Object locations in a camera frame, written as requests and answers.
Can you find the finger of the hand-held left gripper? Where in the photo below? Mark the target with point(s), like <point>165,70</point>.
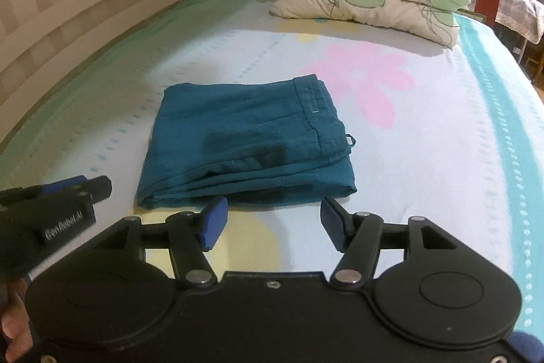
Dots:
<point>63,185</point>
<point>98,187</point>

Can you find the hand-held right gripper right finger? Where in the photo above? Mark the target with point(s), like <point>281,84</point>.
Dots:
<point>331,225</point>

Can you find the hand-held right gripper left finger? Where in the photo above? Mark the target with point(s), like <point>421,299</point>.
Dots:
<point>212,227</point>

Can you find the teal pants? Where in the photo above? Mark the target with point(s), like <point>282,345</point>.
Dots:
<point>238,125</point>

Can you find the person's left hand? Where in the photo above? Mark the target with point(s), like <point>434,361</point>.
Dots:
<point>15,324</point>

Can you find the flower printed bedsheet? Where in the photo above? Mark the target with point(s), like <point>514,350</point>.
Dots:
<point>425,176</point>

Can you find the person's blue clothing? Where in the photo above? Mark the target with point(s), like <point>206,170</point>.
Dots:
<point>525,348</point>

